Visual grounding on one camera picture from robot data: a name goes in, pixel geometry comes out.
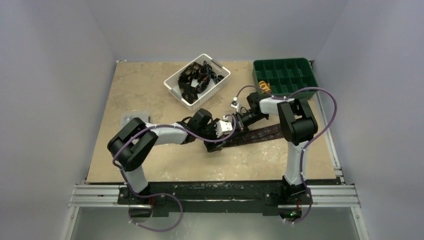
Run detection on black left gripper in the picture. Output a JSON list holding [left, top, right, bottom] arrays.
[[196, 119, 225, 152]]

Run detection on maroon blue floral tie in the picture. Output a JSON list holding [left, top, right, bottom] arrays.
[[222, 124, 284, 148]]

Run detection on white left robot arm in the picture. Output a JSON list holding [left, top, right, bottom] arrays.
[[107, 108, 233, 205]]

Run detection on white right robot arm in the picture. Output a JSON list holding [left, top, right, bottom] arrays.
[[229, 92, 318, 204]]

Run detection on dark ties in basket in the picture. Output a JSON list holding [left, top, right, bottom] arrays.
[[177, 61, 225, 104]]

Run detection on rolled orange tie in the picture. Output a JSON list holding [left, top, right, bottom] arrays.
[[258, 80, 272, 94]]

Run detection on white perforated plastic basket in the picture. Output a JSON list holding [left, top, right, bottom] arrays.
[[163, 53, 231, 112]]

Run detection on green compartment tray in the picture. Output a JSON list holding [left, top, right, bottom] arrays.
[[252, 57, 318, 97]]

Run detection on clear plastic screw box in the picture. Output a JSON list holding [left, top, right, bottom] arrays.
[[120, 111, 151, 128]]

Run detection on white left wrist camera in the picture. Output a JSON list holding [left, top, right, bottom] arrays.
[[215, 114, 233, 138]]

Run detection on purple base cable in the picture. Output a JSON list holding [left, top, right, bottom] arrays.
[[127, 193, 184, 232]]

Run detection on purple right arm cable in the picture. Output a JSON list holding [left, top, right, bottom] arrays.
[[233, 85, 339, 225]]

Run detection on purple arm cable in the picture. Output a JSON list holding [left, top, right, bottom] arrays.
[[233, 85, 339, 225], [112, 114, 237, 200]]

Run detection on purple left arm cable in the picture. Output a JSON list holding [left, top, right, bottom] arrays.
[[112, 114, 237, 200]]

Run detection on aluminium frame rail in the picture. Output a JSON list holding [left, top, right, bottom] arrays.
[[68, 59, 371, 240]]

